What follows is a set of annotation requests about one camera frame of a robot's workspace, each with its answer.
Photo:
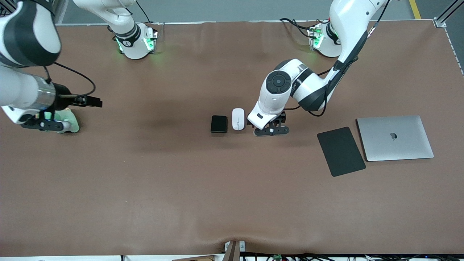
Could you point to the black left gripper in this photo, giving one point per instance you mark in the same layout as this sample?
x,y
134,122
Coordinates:
x,y
283,119

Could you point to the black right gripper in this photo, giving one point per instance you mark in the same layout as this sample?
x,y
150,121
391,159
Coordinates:
x,y
62,95

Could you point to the white computer mouse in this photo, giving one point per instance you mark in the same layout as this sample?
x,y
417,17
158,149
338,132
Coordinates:
x,y
238,119

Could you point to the black phone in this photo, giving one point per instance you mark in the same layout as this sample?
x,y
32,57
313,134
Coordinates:
x,y
219,124

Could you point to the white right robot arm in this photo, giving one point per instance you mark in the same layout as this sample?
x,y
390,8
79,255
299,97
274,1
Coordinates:
x,y
134,47

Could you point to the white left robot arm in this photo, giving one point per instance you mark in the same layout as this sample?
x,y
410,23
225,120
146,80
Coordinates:
x,y
348,21

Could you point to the black mouse pad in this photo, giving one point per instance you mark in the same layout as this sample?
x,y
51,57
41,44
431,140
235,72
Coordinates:
x,y
340,152

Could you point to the green dinosaur plush toy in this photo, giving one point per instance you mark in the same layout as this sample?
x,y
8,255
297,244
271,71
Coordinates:
x,y
71,122

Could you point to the brown table cloth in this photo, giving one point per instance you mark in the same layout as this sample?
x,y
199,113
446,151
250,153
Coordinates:
x,y
232,188

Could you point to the silver laptop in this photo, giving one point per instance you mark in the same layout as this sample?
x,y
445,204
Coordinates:
x,y
395,148

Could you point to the brown wooden board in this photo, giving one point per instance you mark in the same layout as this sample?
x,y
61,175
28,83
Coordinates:
x,y
195,259

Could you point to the aluminium frame strut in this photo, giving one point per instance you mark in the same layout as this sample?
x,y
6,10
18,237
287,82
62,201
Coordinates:
x,y
59,9
440,22

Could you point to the grey table edge bracket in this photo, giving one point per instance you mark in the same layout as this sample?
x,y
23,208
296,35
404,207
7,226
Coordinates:
x,y
232,252

